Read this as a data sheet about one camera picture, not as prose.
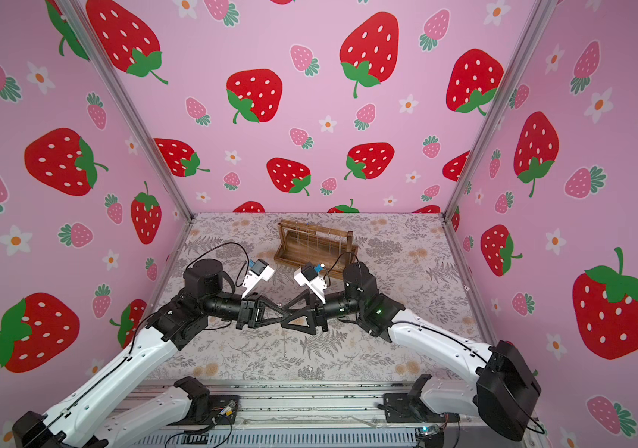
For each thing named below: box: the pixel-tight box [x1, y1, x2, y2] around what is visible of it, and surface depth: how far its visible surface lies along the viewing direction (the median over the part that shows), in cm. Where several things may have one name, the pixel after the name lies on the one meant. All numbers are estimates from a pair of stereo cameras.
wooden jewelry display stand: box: [273, 219, 360, 280], surface depth 109 cm
